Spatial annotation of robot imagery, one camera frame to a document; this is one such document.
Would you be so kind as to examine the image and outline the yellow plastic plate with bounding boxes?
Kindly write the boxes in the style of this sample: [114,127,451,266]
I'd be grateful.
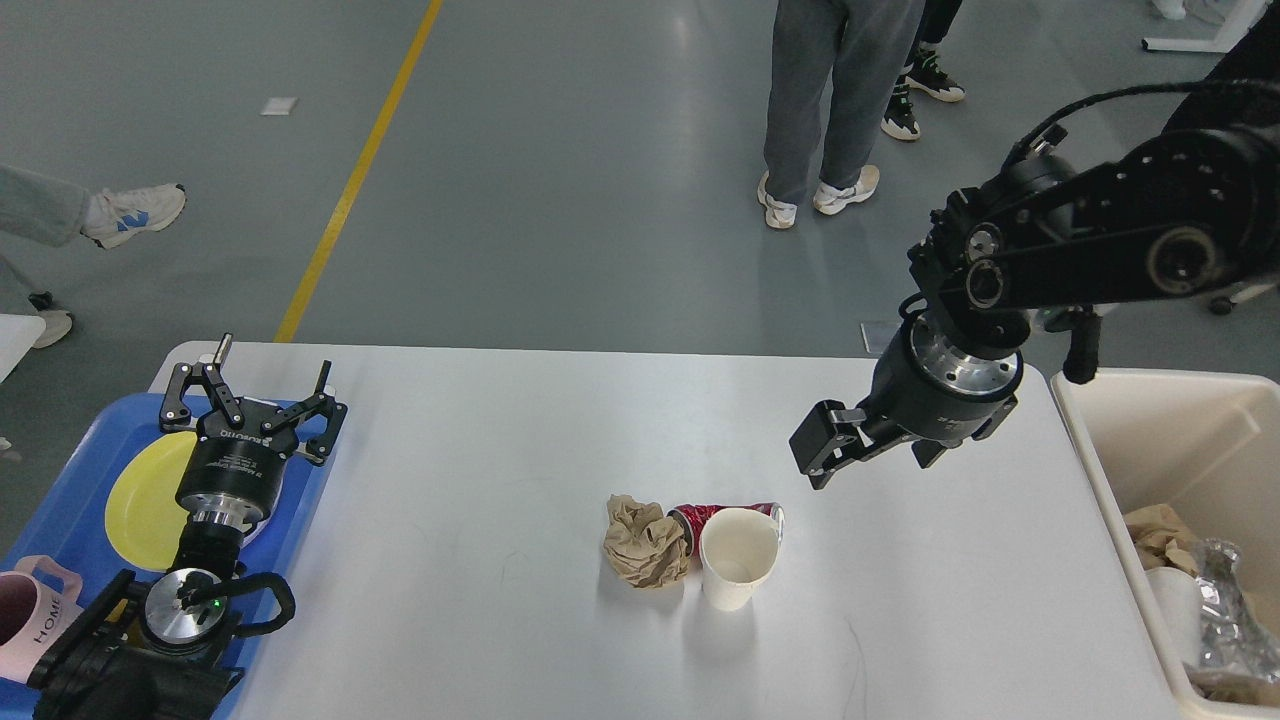
[104,432,196,571]

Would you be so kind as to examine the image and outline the black office chair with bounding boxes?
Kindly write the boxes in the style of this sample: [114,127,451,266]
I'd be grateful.
[1164,5,1279,315]

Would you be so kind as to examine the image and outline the person in black sneakers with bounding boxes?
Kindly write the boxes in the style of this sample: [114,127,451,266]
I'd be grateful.
[879,1,966,142]

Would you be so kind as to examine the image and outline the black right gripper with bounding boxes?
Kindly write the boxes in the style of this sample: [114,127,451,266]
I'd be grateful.
[788,318,1024,489]

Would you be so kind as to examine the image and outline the person in grey trousers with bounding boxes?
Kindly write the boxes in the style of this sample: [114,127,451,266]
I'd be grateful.
[756,1,925,231]

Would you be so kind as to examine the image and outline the crumpled brown paper ball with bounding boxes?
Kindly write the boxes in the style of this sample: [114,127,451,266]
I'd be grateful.
[602,495,691,591]

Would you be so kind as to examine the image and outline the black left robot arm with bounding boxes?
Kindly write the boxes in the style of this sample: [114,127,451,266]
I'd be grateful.
[10,334,348,719]

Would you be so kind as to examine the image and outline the white table corner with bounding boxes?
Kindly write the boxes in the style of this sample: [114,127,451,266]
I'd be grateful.
[0,313,46,382]

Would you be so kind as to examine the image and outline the white paper cup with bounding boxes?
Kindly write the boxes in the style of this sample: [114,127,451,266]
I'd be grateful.
[1146,568,1202,667]
[699,509,781,612]

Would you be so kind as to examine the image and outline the small foil bag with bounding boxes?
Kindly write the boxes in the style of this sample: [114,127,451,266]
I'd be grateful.
[1190,538,1279,685]

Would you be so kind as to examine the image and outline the beige plastic bin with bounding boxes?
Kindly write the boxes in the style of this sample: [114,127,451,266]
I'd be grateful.
[1051,369,1279,719]

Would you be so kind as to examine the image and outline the white blue sneaker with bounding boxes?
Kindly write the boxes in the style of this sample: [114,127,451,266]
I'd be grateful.
[79,183,188,250]

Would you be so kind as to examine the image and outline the crushed red soda can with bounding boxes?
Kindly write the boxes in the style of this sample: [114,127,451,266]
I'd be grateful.
[666,502,785,559]

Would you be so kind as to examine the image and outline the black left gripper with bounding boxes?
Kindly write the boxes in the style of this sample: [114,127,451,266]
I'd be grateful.
[159,333,349,527]

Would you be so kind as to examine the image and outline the pink ribbed mug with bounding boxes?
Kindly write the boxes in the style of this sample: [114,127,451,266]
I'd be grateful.
[1,555,83,684]

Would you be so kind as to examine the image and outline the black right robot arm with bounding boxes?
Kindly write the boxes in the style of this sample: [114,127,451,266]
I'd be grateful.
[788,79,1277,489]

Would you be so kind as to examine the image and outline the brown paper wad in foil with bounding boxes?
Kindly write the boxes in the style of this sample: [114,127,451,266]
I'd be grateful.
[1123,503,1201,578]

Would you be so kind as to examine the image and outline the upright white paper cup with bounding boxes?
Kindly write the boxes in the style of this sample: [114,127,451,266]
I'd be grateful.
[699,509,781,612]

